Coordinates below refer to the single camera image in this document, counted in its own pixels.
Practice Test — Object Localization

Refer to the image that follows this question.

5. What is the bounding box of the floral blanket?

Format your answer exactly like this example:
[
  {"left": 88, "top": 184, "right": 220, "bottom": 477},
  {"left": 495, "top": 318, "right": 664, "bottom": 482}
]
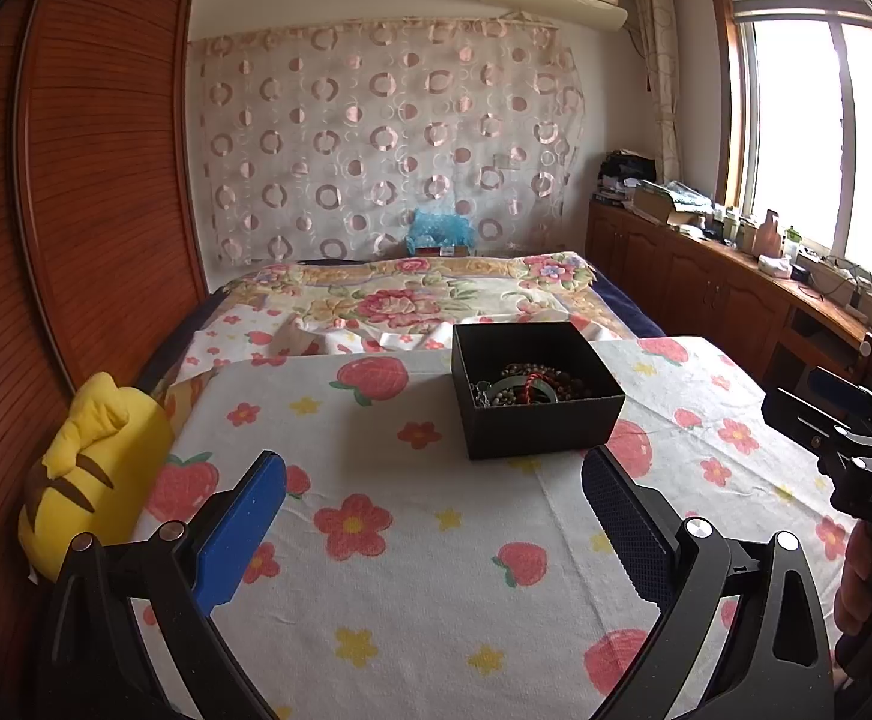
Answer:
[{"left": 202, "top": 250, "right": 603, "bottom": 355}]

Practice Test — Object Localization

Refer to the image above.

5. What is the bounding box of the open cardboard box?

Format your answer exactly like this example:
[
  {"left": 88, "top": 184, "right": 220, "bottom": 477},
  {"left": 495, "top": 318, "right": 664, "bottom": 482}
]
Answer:
[{"left": 632, "top": 178, "right": 716, "bottom": 227}]

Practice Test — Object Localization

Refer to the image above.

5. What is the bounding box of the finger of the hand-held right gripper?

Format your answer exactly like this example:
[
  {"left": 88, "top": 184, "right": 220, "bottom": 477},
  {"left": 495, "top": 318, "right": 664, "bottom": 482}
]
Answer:
[
  {"left": 761, "top": 387, "right": 861, "bottom": 460},
  {"left": 806, "top": 365, "right": 872, "bottom": 425}
]

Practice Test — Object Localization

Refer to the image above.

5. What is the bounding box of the strawberry flower print cloth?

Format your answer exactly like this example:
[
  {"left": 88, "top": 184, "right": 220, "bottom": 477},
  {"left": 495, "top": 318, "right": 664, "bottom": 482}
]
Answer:
[{"left": 131, "top": 334, "right": 857, "bottom": 720}]

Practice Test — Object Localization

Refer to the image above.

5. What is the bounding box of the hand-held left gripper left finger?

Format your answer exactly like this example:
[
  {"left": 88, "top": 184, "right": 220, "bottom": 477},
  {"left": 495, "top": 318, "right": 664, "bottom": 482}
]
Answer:
[{"left": 34, "top": 450, "right": 288, "bottom": 720}]

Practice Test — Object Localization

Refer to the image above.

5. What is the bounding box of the window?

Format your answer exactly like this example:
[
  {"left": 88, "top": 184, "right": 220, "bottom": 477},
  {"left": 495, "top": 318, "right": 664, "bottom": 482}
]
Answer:
[{"left": 709, "top": 0, "right": 872, "bottom": 302}]

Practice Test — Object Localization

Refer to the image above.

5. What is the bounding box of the brown wooden wardrobe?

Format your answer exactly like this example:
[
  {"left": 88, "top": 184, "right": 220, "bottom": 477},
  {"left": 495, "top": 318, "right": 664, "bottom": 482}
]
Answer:
[{"left": 0, "top": 0, "right": 213, "bottom": 720}]

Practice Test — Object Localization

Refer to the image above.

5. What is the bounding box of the circle pattern curtain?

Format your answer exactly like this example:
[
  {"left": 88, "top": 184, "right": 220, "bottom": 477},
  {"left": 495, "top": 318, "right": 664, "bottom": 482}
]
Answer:
[{"left": 187, "top": 18, "right": 588, "bottom": 268}]

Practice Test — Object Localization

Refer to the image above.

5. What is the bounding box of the yellow plush toy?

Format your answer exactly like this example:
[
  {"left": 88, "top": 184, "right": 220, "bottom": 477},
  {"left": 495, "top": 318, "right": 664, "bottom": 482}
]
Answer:
[{"left": 17, "top": 371, "right": 176, "bottom": 586}]

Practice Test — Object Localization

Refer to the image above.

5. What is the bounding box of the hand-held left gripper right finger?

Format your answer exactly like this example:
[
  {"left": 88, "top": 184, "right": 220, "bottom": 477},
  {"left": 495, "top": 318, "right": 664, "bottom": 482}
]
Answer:
[{"left": 580, "top": 445, "right": 836, "bottom": 720}]

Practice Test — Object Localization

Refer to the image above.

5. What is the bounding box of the brown wooden bead bracelet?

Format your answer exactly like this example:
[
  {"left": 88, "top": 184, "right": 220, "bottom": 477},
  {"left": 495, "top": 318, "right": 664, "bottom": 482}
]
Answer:
[{"left": 499, "top": 363, "right": 594, "bottom": 402}]

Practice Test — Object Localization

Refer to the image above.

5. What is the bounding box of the pile of dark clothes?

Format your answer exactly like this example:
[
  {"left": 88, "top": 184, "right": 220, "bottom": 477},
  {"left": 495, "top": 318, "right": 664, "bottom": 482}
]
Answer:
[{"left": 599, "top": 150, "right": 660, "bottom": 191}]

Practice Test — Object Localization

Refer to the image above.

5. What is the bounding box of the black square box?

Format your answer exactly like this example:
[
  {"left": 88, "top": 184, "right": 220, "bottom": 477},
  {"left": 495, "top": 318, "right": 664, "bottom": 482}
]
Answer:
[{"left": 451, "top": 321, "right": 627, "bottom": 462}]

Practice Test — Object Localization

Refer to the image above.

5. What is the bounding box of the brown wooden cabinet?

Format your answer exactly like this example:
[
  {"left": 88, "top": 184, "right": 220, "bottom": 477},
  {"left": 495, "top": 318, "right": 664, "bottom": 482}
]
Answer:
[{"left": 586, "top": 198, "right": 872, "bottom": 394}]

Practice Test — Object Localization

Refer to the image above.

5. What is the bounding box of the pink bottle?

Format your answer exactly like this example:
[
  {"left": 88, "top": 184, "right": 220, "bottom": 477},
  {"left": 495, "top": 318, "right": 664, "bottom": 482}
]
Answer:
[{"left": 753, "top": 208, "right": 783, "bottom": 257}]

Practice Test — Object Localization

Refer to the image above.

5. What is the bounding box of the patterned window curtain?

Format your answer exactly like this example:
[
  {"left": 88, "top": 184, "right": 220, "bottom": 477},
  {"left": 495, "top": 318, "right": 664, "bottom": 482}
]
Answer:
[{"left": 629, "top": 0, "right": 686, "bottom": 187}]

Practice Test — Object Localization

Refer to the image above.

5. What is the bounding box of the blue bubble wrap bag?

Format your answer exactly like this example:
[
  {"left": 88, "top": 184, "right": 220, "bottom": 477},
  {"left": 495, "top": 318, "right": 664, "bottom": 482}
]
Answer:
[{"left": 407, "top": 210, "right": 477, "bottom": 254}]

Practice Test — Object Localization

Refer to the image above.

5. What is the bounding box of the dark blue bed sheet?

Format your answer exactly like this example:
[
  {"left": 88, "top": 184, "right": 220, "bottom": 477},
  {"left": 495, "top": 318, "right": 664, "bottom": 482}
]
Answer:
[{"left": 595, "top": 276, "right": 668, "bottom": 340}]

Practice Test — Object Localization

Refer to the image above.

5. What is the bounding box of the green jade bangle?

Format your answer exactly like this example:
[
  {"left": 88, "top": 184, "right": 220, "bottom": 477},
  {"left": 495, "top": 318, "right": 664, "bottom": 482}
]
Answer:
[{"left": 488, "top": 381, "right": 561, "bottom": 406}]

